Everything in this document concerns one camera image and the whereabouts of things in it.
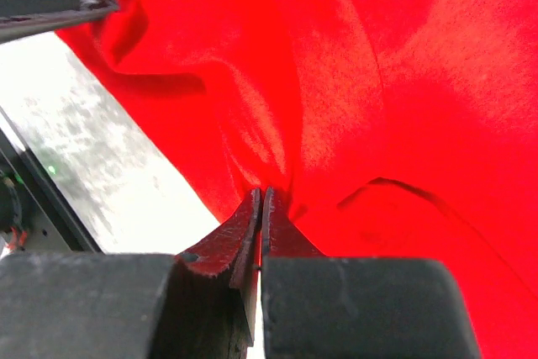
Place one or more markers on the black base beam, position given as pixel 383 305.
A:
pixel 35 216

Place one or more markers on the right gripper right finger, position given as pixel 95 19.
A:
pixel 317 306

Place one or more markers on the red t shirt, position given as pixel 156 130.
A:
pixel 393 127

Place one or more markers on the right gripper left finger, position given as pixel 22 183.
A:
pixel 200 303

